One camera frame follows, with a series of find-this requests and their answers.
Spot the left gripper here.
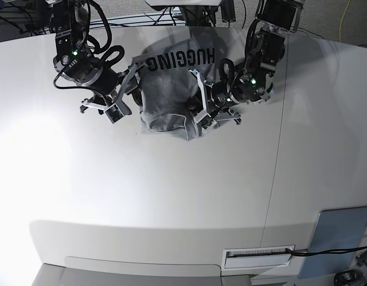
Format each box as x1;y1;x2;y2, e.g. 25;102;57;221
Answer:
185;68;241;125

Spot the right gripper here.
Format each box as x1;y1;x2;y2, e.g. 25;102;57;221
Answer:
80;64;142;115

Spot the grey T-shirt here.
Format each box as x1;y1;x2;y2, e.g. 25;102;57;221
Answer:
132;27;227;141

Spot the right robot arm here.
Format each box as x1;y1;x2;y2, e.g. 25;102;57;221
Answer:
51;1;142;123

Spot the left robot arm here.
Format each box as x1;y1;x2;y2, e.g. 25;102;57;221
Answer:
187;1;304;129

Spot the blue-grey flat panel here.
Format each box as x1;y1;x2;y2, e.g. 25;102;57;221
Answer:
298;206;367;279

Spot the black device bottom right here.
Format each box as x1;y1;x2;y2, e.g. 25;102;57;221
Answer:
334;269;362;286

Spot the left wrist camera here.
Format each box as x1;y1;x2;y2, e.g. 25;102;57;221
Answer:
194;110;219;132

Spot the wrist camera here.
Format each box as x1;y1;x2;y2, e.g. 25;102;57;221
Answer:
194;110;219;132
104;101;132;124

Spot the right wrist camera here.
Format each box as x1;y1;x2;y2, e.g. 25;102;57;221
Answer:
104;101;132;124

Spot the black floor cable right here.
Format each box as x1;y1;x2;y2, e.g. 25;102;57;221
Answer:
296;27;326;39

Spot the white cable grommet plate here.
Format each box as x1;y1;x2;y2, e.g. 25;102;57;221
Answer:
221;245;295;270

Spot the black cable on table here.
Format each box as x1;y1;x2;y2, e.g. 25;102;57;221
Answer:
285;245;367;257

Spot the yellow cable on floor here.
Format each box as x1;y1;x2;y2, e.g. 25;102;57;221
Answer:
338;0;351;43

